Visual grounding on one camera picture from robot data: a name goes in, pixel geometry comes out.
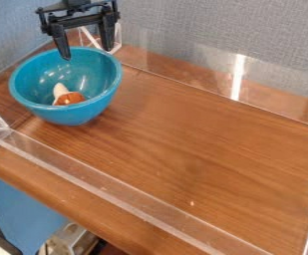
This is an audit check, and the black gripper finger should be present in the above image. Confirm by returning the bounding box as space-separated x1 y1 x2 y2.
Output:
99 12 118 52
51 24 71 61

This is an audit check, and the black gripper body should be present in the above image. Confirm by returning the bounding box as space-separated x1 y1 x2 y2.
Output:
35 0 120 35

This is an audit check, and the blue plastic bowl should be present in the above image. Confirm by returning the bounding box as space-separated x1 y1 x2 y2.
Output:
8 47 123 126

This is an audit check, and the brown and white toy mushroom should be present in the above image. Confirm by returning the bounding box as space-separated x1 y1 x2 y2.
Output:
52 83 86 106

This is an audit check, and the grey white box under table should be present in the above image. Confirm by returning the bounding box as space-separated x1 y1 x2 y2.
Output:
36 222 99 255

